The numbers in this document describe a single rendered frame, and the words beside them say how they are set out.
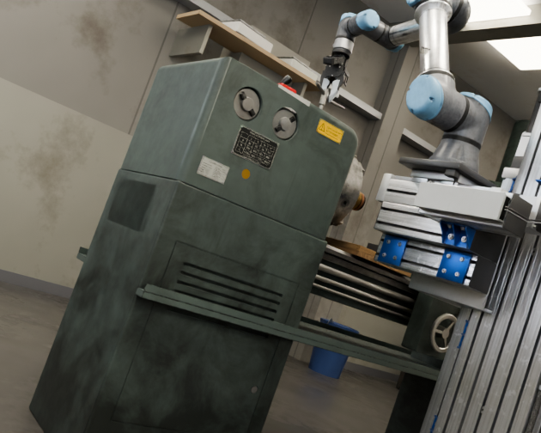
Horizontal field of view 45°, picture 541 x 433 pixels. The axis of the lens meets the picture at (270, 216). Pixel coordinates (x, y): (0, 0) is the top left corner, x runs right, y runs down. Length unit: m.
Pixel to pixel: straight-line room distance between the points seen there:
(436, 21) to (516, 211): 0.71
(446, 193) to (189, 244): 0.74
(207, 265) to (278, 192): 0.33
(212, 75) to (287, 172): 0.39
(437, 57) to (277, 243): 0.74
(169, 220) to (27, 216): 3.04
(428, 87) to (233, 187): 0.63
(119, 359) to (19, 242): 3.03
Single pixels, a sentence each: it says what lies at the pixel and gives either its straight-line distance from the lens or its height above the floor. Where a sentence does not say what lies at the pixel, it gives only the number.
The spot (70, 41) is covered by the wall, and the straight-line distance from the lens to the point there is 4.92.
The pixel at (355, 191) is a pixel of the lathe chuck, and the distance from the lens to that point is 2.37.
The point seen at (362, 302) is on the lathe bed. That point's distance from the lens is 2.49.
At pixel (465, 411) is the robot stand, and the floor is 0.53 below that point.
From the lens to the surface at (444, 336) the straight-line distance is 2.64.
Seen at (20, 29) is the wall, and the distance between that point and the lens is 4.82.
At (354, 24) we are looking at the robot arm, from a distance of 2.53.
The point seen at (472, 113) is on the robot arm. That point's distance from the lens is 1.97.
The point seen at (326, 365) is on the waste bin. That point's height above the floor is 0.09.
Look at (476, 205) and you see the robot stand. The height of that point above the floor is 1.03.
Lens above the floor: 0.72
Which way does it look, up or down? 4 degrees up
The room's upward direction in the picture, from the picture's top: 20 degrees clockwise
